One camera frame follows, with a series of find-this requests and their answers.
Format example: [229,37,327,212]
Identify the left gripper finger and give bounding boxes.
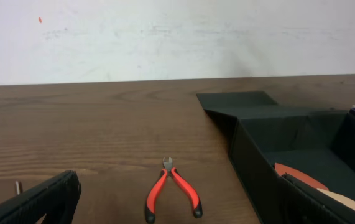
[0,170,81,224]

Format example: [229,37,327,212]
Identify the orange scraper wooden handle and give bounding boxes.
[274,163,355,211]

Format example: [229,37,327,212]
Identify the dark green open box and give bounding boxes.
[198,91,355,223]

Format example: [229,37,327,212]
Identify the red handled cutting pliers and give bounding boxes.
[144,157,203,223]

